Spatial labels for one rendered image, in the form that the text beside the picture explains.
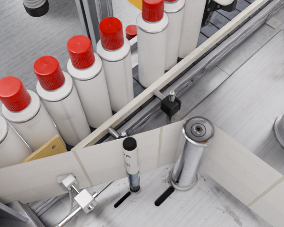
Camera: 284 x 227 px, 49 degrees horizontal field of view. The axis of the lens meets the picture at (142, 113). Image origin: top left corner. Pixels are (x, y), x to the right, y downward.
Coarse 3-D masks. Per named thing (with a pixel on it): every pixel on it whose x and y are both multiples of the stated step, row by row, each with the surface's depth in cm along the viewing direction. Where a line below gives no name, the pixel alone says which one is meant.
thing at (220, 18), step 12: (240, 0) 74; (252, 0) 74; (216, 12) 72; (228, 12) 72; (240, 12) 72; (216, 24) 70; (240, 24) 70; (204, 36) 68; (228, 36) 69; (180, 60) 65; (132, 72) 64; (168, 84) 62; (96, 144) 56
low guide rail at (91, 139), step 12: (264, 0) 69; (252, 12) 69; (228, 24) 65; (216, 36) 64; (204, 48) 62; (192, 60) 62; (168, 72) 59; (180, 72) 61; (156, 84) 58; (144, 96) 57; (132, 108) 56; (108, 120) 54; (120, 120) 56; (96, 132) 53; (84, 144) 52
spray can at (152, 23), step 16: (144, 0) 45; (160, 0) 45; (144, 16) 47; (160, 16) 47; (144, 32) 48; (160, 32) 48; (144, 48) 52; (160, 48) 52; (144, 64) 55; (160, 64) 56; (144, 80) 60
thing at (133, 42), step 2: (136, 36) 58; (134, 38) 57; (136, 38) 57; (130, 40) 57; (132, 40) 57; (134, 40) 57; (136, 40) 57; (130, 42) 57; (132, 42) 57; (134, 42) 57; (136, 42) 57; (130, 44) 57; (132, 44) 57; (134, 44) 57; (136, 44) 58; (132, 46) 57; (134, 46) 58; (136, 46) 58; (132, 48) 57; (44, 106) 50; (46, 110) 51
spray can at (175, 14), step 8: (168, 0) 49; (176, 0) 50; (184, 0) 51; (168, 8) 50; (176, 8) 50; (168, 16) 51; (176, 16) 51; (176, 24) 53; (168, 32) 54; (176, 32) 55; (168, 40) 56; (176, 40) 56; (168, 48) 57; (176, 48) 59; (168, 56) 60; (176, 56) 61; (168, 64) 62
